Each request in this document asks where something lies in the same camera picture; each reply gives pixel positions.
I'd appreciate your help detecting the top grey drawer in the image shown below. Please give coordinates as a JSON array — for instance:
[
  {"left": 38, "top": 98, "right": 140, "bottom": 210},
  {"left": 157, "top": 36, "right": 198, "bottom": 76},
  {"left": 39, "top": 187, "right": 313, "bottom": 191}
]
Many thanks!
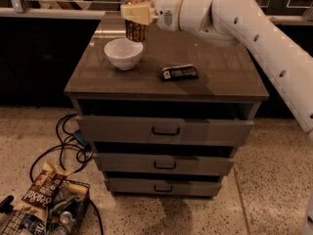
[{"left": 76, "top": 116, "right": 253, "bottom": 147}]

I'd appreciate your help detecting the silver can in basket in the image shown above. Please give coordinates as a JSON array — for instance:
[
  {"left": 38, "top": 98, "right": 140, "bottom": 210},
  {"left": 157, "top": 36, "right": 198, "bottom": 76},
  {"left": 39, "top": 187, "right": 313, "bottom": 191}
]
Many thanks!
[{"left": 60, "top": 211, "right": 74, "bottom": 233}]

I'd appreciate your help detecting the sea salt chip bag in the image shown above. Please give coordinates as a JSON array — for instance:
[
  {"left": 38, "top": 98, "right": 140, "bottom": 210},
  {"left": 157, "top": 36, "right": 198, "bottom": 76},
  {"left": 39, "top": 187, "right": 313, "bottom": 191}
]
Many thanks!
[{"left": 14, "top": 162, "right": 72, "bottom": 221}]

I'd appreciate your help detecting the orange soda can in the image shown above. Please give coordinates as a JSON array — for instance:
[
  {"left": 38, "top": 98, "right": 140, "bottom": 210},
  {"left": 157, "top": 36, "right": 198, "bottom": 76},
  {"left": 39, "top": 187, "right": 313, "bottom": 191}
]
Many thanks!
[{"left": 125, "top": 0, "right": 148, "bottom": 42}]

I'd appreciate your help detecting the middle grey drawer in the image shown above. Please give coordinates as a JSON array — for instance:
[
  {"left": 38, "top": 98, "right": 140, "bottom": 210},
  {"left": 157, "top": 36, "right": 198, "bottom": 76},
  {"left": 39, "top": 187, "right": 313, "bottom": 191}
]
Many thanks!
[{"left": 94, "top": 153, "right": 234, "bottom": 175}]

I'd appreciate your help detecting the grey drawer cabinet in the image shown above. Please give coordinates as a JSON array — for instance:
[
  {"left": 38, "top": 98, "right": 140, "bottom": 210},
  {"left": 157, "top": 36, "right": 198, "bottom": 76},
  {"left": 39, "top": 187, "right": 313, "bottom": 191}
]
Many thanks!
[{"left": 65, "top": 16, "right": 268, "bottom": 184}]

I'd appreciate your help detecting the black floor cable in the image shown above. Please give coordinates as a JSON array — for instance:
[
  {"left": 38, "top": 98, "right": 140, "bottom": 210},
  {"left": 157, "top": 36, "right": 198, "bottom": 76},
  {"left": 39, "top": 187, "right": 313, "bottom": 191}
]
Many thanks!
[{"left": 28, "top": 114, "right": 105, "bottom": 235}]

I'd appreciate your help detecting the black object floor left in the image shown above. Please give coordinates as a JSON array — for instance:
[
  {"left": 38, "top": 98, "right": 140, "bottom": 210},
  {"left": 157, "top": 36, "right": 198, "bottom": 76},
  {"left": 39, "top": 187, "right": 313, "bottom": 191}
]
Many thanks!
[{"left": 0, "top": 195, "right": 14, "bottom": 214}]

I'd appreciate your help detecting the black snack bar packet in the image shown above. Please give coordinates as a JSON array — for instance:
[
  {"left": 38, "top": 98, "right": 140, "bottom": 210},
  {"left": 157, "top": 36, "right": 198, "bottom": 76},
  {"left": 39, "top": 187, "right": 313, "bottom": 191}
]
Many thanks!
[{"left": 159, "top": 64, "right": 199, "bottom": 81}]

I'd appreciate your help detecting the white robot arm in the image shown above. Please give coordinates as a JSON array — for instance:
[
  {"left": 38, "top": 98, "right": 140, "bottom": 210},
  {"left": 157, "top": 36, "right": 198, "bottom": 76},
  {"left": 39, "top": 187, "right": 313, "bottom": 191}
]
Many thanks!
[{"left": 120, "top": 0, "right": 313, "bottom": 135}]

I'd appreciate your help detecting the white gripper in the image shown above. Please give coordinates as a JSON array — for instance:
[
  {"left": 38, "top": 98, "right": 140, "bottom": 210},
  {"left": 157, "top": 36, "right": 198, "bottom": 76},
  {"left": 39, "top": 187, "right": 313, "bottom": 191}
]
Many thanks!
[{"left": 120, "top": 0, "right": 183, "bottom": 31}]

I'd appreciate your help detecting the bottom grey drawer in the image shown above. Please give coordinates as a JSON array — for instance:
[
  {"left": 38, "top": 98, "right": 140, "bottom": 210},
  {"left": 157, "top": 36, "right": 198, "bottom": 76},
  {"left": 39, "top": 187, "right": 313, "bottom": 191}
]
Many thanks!
[{"left": 105, "top": 177, "right": 221, "bottom": 197}]

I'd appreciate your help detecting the blue plug box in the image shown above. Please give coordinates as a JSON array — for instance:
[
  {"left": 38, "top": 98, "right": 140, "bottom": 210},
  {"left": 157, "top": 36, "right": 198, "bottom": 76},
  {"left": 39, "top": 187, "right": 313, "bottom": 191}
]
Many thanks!
[{"left": 73, "top": 129, "right": 90, "bottom": 148}]

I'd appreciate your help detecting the white ceramic bowl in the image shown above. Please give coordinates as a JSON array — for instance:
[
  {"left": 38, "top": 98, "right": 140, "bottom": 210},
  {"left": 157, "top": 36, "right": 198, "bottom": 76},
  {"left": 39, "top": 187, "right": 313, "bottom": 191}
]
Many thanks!
[{"left": 104, "top": 38, "right": 144, "bottom": 71}]

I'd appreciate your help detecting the grey drawer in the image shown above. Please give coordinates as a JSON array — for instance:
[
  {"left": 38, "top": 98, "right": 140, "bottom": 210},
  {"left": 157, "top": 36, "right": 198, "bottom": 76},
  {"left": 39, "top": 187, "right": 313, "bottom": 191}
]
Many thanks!
[
  {"left": 76, "top": 116, "right": 253, "bottom": 147},
  {"left": 94, "top": 153, "right": 234, "bottom": 175},
  {"left": 105, "top": 177, "right": 221, "bottom": 197}
]

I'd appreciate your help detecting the black wire basket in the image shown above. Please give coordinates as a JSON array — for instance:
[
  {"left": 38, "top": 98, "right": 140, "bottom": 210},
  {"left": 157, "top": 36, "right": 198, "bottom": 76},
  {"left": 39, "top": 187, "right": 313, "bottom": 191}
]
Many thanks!
[{"left": 0, "top": 180, "right": 89, "bottom": 235}]

